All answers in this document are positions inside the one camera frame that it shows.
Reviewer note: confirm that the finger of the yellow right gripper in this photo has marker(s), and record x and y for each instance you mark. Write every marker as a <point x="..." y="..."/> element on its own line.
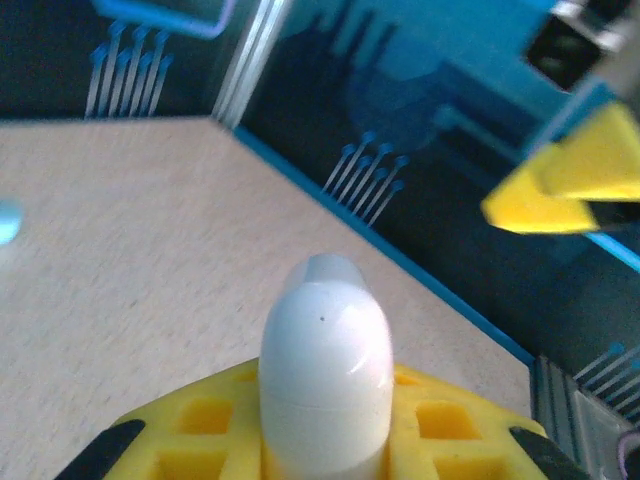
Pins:
<point x="600" y="155"/>
<point x="535" y="210"/>

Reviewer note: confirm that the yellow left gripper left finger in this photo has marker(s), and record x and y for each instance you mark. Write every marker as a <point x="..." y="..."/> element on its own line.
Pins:
<point x="195" y="440"/>

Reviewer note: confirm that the blue table edge strip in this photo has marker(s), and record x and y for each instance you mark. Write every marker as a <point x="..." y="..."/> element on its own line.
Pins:
<point x="380" y="240"/>

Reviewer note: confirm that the aluminium corner post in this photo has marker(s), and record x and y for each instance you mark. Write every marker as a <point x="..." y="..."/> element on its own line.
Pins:
<point x="250" y="65"/>

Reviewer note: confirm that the pale teal earbud charging case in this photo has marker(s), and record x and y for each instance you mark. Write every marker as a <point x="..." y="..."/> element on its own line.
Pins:
<point x="325" y="375"/>

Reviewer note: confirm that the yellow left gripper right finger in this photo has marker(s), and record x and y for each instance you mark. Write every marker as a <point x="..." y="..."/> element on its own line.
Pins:
<point x="450" y="440"/>

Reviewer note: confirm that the blue circuit print panel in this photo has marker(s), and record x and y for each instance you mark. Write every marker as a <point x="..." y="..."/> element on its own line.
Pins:
<point x="375" y="60"/>

